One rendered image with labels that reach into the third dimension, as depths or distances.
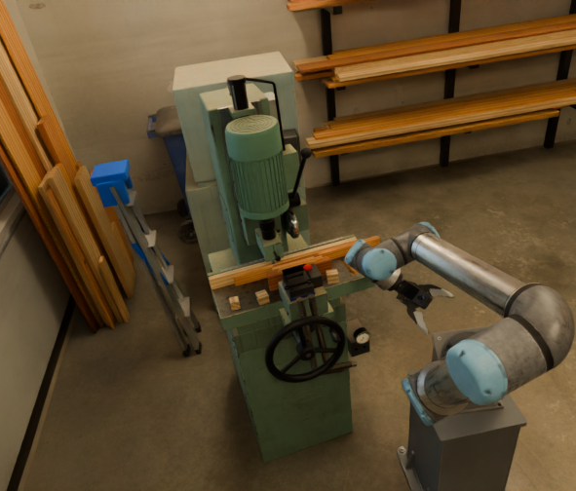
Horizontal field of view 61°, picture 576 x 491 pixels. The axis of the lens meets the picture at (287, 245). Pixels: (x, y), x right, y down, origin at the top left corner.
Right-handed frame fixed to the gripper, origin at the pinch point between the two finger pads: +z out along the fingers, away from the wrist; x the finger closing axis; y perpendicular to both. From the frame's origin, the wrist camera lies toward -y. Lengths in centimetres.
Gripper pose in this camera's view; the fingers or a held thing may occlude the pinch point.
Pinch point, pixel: (442, 316)
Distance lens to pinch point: 167.2
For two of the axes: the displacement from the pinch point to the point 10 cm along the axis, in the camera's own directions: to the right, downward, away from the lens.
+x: -5.8, 8.1, -0.6
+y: -1.4, -0.3, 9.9
